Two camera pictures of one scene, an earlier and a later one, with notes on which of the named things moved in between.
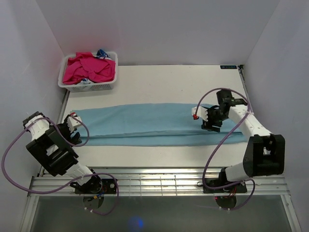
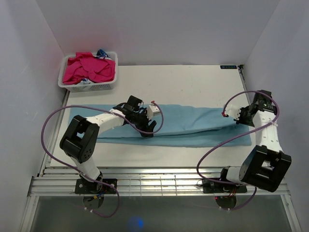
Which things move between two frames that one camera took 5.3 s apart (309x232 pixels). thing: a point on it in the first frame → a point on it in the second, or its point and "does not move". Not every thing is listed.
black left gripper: x=75 y=139 → x=145 y=125
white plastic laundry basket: x=97 y=87 does not move
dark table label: x=228 y=67 does not move
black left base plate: x=95 y=185 does not move
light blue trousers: x=150 y=124 does not move
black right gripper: x=209 y=128 → x=240 y=121
